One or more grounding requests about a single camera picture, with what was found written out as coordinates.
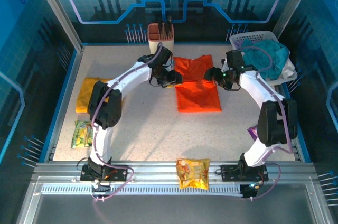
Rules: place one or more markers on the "orange t-shirt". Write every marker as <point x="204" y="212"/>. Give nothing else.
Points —
<point x="198" y="94"/>

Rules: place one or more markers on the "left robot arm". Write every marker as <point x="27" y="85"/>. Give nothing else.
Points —
<point x="126" y="76"/>

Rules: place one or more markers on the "beige utensil holder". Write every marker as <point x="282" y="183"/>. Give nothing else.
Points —
<point x="154" y="41"/>

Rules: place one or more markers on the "purple garment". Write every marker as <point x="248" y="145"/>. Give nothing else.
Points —
<point x="238" y="45"/>

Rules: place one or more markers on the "black kitchen utensil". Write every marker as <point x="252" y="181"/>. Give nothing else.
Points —
<point x="160" y="29"/>
<point x="168" y="27"/>

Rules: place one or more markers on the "white plastic laundry basket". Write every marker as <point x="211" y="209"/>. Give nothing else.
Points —
<point x="277" y="82"/>

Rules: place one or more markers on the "teal t-shirt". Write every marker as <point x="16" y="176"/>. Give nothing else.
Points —
<point x="274" y="55"/>

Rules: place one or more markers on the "purple snack packet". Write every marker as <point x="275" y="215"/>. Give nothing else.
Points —
<point x="252" y="132"/>

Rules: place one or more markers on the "white t-shirt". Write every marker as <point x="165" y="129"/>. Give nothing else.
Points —
<point x="287" y="72"/>

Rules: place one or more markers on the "yellow t-shirt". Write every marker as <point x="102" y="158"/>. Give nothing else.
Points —
<point x="84" y="94"/>

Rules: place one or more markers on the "yellow snack bag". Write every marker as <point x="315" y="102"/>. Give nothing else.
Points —
<point x="192" y="172"/>

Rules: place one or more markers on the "green Fox's candy bag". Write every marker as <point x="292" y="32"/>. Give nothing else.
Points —
<point x="80" y="134"/>

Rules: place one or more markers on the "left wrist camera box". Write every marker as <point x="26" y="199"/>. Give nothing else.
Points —
<point x="163" y="55"/>

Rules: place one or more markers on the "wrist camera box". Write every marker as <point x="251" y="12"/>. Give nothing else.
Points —
<point x="235" y="59"/>
<point x="163" y="55"/>

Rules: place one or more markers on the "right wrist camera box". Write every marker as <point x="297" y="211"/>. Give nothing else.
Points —
<point x="235" y="59"/>

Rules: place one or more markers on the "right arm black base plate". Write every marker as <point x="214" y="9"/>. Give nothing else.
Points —
<point x="229" y="172"/>

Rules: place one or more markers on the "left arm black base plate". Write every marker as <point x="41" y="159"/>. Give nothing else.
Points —
<point x="121" y="172"/>

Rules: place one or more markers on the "aluminium frame post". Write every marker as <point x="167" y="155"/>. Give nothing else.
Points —
<point x="293" y="2"/>
<point x="58" y="10"/>

